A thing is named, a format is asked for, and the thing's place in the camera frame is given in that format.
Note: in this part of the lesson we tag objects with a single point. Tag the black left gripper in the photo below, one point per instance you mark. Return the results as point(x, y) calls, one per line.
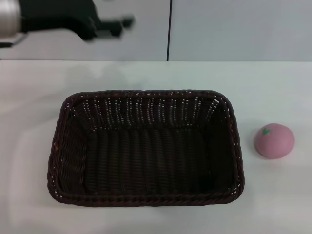
point(58, 15)

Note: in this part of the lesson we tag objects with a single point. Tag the black woven wicker basket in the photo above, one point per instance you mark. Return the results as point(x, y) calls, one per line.
point(146, 156)

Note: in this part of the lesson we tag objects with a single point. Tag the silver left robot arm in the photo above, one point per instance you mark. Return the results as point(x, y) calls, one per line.
point(8, 17)

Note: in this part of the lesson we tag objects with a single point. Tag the pink peach-shaped bun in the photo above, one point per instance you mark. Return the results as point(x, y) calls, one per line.
point(274, 143)

